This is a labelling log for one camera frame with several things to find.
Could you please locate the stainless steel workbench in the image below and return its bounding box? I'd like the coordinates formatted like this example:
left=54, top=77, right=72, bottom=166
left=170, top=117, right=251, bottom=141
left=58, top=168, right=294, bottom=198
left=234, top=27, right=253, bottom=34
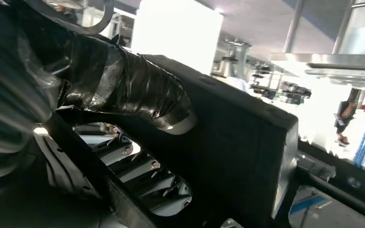
left=270, top=0, right=365, bottom=92

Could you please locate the person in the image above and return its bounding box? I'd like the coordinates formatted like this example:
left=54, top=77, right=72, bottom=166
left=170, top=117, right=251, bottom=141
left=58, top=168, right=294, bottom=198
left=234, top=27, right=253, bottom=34
left=333, top=100, right=358, bottom=148

